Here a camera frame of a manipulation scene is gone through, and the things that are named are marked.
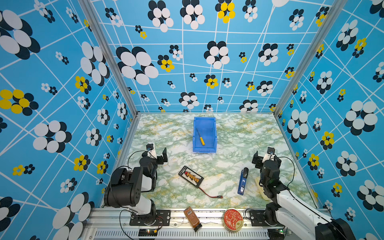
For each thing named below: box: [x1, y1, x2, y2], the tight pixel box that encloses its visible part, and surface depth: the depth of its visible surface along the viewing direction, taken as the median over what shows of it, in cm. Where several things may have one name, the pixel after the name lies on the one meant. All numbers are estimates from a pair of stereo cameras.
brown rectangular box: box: [183, 206, 203, 232], surface depth 72 cm
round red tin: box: [222, 208, 244, 232], surface depth 72 cm
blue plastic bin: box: [193, 117, 218, 154], surface depth 105 cm
